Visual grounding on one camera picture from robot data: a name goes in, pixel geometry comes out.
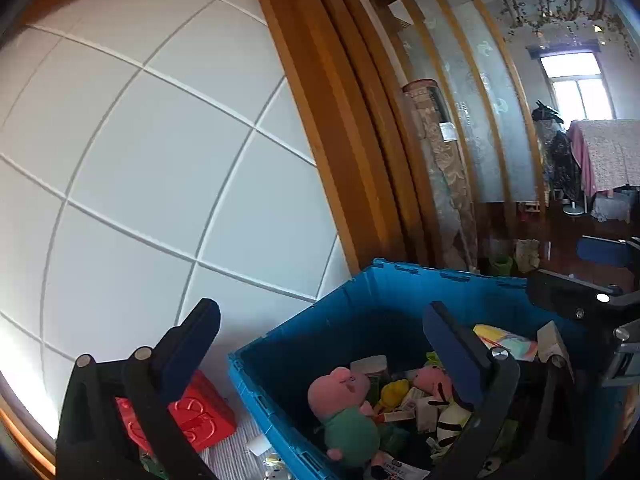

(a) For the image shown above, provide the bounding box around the pastel tissue pack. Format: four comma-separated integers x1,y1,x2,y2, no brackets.
473,324,538,362

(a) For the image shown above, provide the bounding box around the small pink pig plush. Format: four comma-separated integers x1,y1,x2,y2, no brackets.
413,365,452,402

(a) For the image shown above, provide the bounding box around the red bear hard case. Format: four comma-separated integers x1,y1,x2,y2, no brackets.
113,368,239,456

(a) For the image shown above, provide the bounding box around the striped table cloth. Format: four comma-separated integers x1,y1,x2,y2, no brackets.
200,413,267,480

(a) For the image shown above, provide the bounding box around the white paper roll far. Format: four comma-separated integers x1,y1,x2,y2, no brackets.
246,434,273,460

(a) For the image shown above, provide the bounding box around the pink pig plush green shirt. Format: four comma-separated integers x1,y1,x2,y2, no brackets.
307,366,381,468

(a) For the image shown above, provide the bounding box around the small white dog figurine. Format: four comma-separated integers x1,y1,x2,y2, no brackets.
264,453,293,480

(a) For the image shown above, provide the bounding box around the blue plastic storage crate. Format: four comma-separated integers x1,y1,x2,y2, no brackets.
226,258,632,480

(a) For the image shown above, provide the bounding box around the rolled patterned fabric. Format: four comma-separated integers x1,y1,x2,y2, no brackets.
402,78,478,272

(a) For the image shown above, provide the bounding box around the wooden slat partition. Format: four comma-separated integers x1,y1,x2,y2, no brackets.
368,0,546,256

